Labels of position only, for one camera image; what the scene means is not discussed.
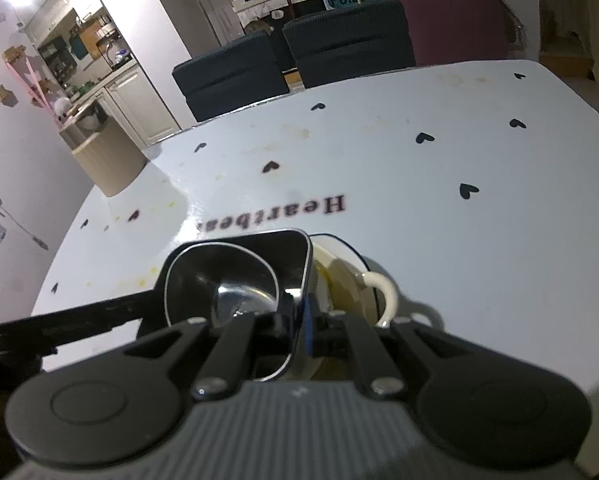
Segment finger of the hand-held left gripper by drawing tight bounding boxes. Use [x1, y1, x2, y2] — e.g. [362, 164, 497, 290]
[34, 287, 164, 353]

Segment square steel container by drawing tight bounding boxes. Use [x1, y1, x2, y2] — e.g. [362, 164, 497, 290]
[154, 228, 314, 382]

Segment maroon chair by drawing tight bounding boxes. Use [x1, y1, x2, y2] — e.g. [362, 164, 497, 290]
[384, 0, 511, 68]

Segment round steel bowl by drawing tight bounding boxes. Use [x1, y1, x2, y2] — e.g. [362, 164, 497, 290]
[163, 242, 281, 381]

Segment pink wall rack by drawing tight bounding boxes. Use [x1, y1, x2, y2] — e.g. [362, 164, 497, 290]
[3, 49, 66, 127]

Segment cream kitchen cabinets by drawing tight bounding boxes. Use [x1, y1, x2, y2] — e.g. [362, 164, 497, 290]
[24, 0, 192, 150]

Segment cream two-handled bowl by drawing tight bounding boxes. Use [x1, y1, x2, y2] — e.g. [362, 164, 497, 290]
[312, 239, 400, 382]

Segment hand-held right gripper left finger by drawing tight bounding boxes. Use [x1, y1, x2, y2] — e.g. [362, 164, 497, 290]
[122, 307, 301, 401]

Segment dark blue chair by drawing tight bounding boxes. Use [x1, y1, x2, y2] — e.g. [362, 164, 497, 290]
[172, 30, 291, 123]
[282, 0, 417, 90]

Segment beige cylindrical bin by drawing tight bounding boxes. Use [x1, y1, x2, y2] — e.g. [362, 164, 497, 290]
[58, 115, 148, 199]

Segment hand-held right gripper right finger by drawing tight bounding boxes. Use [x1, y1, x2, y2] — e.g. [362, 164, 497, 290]
[302, 297, 474, 402]

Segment small floral bowl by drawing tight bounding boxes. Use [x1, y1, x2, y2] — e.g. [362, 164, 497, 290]
[313, 260, 340, 311]

